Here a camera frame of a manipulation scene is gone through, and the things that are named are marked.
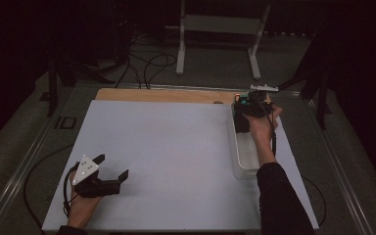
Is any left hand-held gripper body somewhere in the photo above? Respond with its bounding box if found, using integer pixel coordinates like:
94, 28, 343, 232
71, 155, 122, 200

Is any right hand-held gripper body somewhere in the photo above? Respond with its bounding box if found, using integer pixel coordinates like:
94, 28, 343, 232
234, 84, 279, 119

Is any black phone case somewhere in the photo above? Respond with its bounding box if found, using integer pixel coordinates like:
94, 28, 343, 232
234, 111, 252, 134

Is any long white plastic box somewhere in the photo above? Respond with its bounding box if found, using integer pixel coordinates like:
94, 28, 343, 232
228, 101, 262, 180

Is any person's right hand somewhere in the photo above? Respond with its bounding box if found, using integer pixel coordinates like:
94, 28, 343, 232
246, 104, 284, 167

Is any person's left hand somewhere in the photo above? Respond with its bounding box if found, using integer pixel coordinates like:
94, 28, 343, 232
68, 172, 104, 230

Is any black tripod stand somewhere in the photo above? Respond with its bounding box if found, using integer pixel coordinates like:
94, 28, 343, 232
267, 65, 333, 130
47, 60, 116, 118

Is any white table board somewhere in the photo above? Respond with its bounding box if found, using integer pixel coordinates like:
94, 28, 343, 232
41, 99, 320, 232

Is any white metal stand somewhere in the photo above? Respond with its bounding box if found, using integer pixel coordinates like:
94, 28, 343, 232
165, 0, 272, 80

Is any left hand-held gripper cable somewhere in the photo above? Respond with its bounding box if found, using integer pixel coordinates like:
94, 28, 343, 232
23, 145, 79, 227

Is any hand-held gripper cable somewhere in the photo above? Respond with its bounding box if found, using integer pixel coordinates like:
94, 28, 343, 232
258, 99, 327, 229
23, 145, 79, 227

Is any right hand-held gripper cable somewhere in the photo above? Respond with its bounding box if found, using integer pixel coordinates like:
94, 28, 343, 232
258, 99, 327, 229

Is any black floor bracket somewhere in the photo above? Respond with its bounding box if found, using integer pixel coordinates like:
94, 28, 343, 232
54, 116, 78, 130

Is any metal floor rail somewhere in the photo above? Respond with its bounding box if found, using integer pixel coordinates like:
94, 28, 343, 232
0, 85, 77, 235
305, 97, 375, 235

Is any black floor cable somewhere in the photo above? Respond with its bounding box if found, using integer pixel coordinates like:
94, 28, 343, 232
115, 32, 145, 89
142, 53, 178, 90

